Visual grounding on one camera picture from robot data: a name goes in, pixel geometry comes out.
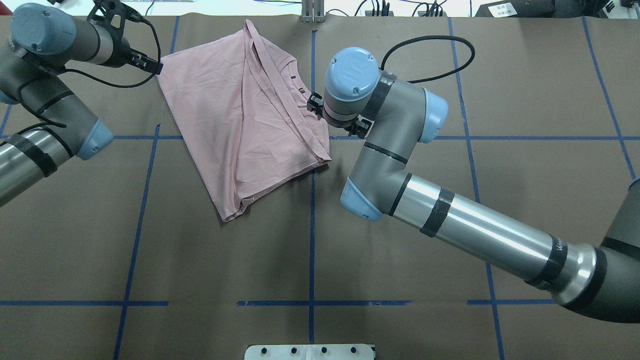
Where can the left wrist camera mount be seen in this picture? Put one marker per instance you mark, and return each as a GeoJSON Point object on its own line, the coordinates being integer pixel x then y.
{"type": "Point", "coordinates": [112, 16]}

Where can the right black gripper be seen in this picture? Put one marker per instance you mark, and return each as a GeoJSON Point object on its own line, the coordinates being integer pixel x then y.
{"type": "Point", "coordinates": [314, 104]}

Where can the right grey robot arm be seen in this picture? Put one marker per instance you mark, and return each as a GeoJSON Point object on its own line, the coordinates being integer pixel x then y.
{"type": "Point", "coordinates": [393, 115]}

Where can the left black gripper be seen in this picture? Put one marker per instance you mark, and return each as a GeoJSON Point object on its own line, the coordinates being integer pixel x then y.
{"type": "Point", "coordinates": [119, 55]}

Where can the aluminium frame post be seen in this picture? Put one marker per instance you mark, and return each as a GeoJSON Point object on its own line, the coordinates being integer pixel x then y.
{"type": "Point", "coordinates": [312, 11]}

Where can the pink Snoopy t-shirt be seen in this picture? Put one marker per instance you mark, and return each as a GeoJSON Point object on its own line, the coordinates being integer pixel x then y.
{"type": "Point", "coordinates": [241, 107]}

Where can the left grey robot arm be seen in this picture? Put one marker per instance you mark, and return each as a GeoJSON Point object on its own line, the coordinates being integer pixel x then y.
{"type": "Point", "coordinates": [42, 40]}

